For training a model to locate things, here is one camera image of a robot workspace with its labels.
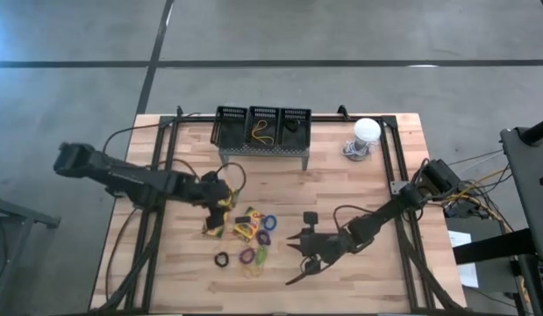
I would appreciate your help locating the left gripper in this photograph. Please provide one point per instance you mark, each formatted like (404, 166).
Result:
(215, 193)

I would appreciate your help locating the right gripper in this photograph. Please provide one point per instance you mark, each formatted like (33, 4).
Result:
(321, 248)

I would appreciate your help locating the wide black band loop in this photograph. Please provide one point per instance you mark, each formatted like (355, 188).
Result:
(242, 219)

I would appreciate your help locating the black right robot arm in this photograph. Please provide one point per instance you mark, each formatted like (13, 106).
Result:
(380, 217)

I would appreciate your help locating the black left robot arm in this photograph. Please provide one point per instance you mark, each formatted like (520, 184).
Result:
(135, 182)

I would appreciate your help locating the grey perforated metal shelf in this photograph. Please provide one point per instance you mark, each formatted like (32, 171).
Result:
(262, 150)

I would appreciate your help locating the white paper sheet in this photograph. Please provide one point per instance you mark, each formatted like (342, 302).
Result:
(466, 272)

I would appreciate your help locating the grey metal stand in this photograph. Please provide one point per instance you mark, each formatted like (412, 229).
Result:
(16, 210)

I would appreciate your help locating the grey equipment cart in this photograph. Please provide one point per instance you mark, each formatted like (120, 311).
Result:
(530, 184)

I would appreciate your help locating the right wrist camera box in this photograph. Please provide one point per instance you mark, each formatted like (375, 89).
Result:
(311, 218)

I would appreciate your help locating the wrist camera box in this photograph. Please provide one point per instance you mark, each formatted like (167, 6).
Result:
(311, 218)
(209, 177)

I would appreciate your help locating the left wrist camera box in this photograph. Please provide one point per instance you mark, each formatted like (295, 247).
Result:
(209, 177)

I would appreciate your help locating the black frame clamp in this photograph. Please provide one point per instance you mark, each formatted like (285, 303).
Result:
(342, 110)
(179, 111)

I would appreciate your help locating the grey metal mounting bracket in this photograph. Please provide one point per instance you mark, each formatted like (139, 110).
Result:
(398, 186)

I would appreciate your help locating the black metal table frame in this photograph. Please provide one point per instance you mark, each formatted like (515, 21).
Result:
(328, 118)

